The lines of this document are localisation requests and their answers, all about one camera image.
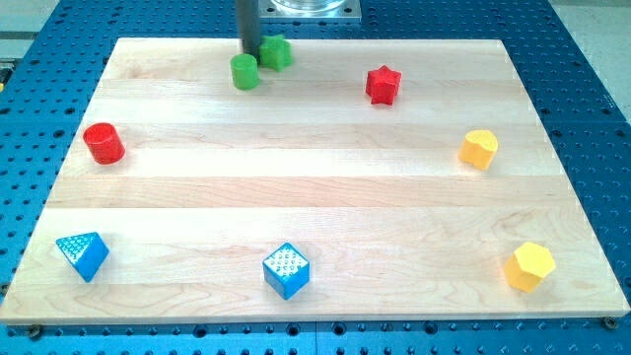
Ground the blue perforated table plate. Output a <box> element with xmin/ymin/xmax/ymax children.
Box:
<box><xmin>1</xmin><ymin>0</ymin><xmax>630</xmax><ymax>354</ymax></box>

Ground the green star block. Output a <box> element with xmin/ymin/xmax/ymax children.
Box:
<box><xmin>259</xmin><ymin>35</ymin><xmax>293</xmax><ymax>72</ymax></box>

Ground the red cylinder block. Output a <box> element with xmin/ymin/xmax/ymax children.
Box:
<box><xmin>83</xmin><ymin>122</ymin><xmax>125</xmax><ymax>165</ymax></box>

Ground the green cylinder block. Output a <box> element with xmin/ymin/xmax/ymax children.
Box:
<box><xmin>230</xmin><ymin>53</ymin><xmax>259</xmax><ymax>90</ymax></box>

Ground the yellow hexagon block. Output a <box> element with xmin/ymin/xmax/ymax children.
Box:
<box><xmin>504</xmin><ymin>242</ymin><xmax>556</xmax><ymax>293</ymax></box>

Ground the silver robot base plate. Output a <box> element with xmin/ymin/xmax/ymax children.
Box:
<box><xmin>258</xmin><ymin>0</ymin><xmax>362</xmax><ymax>24</ymax></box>

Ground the red star block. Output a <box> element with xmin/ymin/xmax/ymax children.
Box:
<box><xmin>365</xmin><ymin>65</ymin><xmax>401</xmax><ymax>106</ymax></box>

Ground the light wooden board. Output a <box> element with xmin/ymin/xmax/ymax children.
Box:
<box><xmin>1</xmin><ymin>37</ymin><xmax>629</xmax><ymax>324</ymax></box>

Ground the blue triangle block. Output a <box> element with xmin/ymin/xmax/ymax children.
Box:
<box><xmin>55</xmin><ymin>232</ymin><xmax>109</xmax><ymax>283</ymax></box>

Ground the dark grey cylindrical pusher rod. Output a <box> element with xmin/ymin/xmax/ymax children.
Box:
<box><xmin>236</xmin><ymin>0</ymin><xmax>261</xmax><ymax>57</ymax></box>

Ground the blue cube block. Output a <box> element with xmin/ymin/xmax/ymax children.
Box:
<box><xmin>262</xmin><ymin>243</ymin><xmax>311</xmax><ymax>300</ymax></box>

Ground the yellow heart block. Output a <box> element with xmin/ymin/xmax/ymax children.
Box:
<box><xmin>457</xmin><ymin>129</ymin><xmax>499</xmax><ymax>171</ymax></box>

